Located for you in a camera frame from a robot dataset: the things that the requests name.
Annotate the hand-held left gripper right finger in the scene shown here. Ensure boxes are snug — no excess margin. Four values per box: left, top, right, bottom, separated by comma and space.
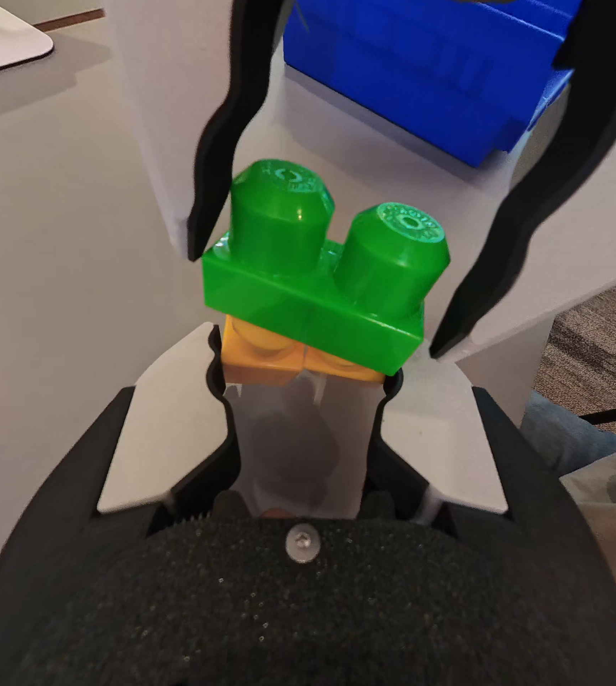
367, 343, 509, 515

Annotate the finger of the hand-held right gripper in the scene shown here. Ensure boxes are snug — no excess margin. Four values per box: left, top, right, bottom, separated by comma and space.
104, 0, 287, 263
428, 0, 616, 424

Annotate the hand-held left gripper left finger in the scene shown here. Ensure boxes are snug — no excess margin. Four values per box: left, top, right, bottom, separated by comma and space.
97, 322, 240, 513

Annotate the orange mega block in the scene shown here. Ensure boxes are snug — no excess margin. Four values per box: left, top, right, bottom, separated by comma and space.
220, 314, 310, 384
302, 343, 386, 384

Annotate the green mega block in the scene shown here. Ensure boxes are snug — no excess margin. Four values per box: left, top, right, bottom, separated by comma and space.
202, 158, 451, 376

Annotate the blue storage bin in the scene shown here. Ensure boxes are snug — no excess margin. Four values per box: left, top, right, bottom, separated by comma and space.
284, 0, 583, 169

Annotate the person's jeans leg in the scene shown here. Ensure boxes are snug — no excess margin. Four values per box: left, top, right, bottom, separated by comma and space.
517, 392, 616, 478

